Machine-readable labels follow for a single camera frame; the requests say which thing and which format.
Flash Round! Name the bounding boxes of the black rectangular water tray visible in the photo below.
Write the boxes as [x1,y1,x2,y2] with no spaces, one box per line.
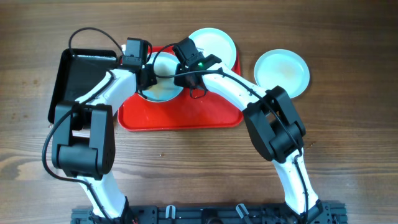
[48,49,116,123]

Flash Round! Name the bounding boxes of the white plate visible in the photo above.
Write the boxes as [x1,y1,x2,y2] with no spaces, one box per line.
[142,52,183,103]
[188,27,237,69]
[254,49,310,98]

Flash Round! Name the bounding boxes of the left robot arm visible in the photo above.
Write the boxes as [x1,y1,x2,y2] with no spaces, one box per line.
[42,38,154,223]

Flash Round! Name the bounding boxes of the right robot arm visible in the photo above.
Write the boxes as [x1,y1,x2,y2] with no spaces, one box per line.
[172,37,320,223]

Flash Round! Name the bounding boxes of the red plastic tray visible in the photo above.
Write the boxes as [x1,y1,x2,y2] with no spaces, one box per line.
[117,45,244,132]

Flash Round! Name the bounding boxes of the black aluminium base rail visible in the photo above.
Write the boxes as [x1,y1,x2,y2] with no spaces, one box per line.
[70,203,346,224]

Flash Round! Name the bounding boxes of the white plate top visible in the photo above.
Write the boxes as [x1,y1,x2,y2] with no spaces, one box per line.
[188,27,237,69]

